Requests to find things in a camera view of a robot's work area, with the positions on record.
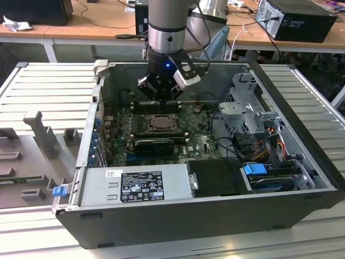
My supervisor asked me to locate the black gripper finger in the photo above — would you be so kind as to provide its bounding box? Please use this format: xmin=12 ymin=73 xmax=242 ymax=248
xmin=164 ymin=85 xmax=187 ymax=114
xmin=137 ymin=76 xmax=165 ymax=114

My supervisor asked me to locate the metal socket cover frame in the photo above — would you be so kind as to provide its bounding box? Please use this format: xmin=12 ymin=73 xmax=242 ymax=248
xmin=146 ymin=113 xmax=179 ymax=132

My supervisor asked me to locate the silver square CPU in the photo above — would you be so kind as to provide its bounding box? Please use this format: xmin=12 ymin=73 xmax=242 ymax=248
xmin=150 ymin=115 xmax=173 ymax=128

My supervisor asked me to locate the CPU socket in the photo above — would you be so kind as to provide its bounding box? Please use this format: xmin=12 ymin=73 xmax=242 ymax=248
xmin=144 ymin=113 xmax=180 ymax=133

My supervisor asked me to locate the blue expansion slot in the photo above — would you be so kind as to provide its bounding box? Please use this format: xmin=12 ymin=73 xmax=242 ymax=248
xmin=126 ymin=154 xmax=144 ymax=166

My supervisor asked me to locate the green motherboard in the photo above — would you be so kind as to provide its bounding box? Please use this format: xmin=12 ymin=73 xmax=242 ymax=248
xmin=100 ymin=104 xmax=230 ymax=167

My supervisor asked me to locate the black graphics card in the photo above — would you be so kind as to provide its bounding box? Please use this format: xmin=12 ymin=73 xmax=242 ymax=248
xmin=134 ymin=139 xmax=175 ymax=156

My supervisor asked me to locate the small black box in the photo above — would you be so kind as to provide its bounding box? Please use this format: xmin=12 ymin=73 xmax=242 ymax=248
xmin=134 ymin=0 xmax=149 ymax=36

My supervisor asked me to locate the pale blue teach pendant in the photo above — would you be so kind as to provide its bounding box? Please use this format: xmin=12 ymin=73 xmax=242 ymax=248
xmin=201 ymin=25 xmax=231 ymax=61

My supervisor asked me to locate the silver metal drive cage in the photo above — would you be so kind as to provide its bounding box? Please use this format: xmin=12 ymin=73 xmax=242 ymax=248
xmin=217 ymin=72 xmax=284 ymax=142

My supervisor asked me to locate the grey power supply unit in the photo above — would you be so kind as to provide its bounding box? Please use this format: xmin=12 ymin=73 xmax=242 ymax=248
xmin=68 ymin=163 xmax=195 ymax=208

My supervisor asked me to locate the blue disk carrier clip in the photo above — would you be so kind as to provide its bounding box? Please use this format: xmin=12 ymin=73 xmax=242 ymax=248
xmin=242 ymin=162 xmax=268 ymax=178

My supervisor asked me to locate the black open PC case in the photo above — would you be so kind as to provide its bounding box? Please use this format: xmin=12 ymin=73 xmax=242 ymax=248
xmin=51 ymin=59 xmax=341 ymax=249

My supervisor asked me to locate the hard disk drive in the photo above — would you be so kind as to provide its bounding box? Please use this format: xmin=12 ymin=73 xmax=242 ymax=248
xmin=247 ymin=172 xmax=296 ymax=193

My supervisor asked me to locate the large black box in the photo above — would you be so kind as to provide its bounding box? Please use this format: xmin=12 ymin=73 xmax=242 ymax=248
xmin=0 ymin=0 xmax=74 ymax=27

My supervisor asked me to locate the grey parts rack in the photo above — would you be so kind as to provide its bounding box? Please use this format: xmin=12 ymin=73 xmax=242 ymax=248
xmin=0 ymin=110 xmax=85 ymax=209

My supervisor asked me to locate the crumpled white paper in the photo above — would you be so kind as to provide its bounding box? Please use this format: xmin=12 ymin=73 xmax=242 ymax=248
xmin=2 ymin=14 xmax=33 ymax=32

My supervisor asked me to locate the black desktop computer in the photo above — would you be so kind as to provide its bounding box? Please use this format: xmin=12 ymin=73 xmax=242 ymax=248
xmin=254 ymin=0 xmax=338 ymax=43

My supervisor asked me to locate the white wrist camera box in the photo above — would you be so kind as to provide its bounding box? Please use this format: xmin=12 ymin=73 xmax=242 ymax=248
xmin=164 ymin=53 xmax=202 ymax=92

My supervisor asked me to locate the grey case release handle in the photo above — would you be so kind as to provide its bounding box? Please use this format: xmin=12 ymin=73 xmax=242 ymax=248
xmin=93 ymin=59 xmax=109 ymax=79

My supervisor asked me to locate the black data wire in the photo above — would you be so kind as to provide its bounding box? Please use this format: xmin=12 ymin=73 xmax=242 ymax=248
xmin=209 ymin=107 xmax=245 ymax=160

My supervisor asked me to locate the thin black desk cable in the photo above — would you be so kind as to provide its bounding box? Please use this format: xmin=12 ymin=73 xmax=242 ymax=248
xmin=80 ymin=0 xmax=136 ymax=29

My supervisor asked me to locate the white cable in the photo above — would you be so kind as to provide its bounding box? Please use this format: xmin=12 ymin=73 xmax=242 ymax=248
xmin=229 ymin=23 xmax=249 ymax=61

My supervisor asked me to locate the wooden desk white frame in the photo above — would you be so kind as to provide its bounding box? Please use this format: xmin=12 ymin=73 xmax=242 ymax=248
xmin=225 ymin=0 xmax=345 ymax=60
xmin=0 ymin=0 xmax=150 ymax=63

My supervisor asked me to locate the yellow orange wire bundle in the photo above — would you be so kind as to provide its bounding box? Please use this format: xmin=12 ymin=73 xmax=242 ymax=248
xmin=250 ymin=139 xmax=287 ymax=163

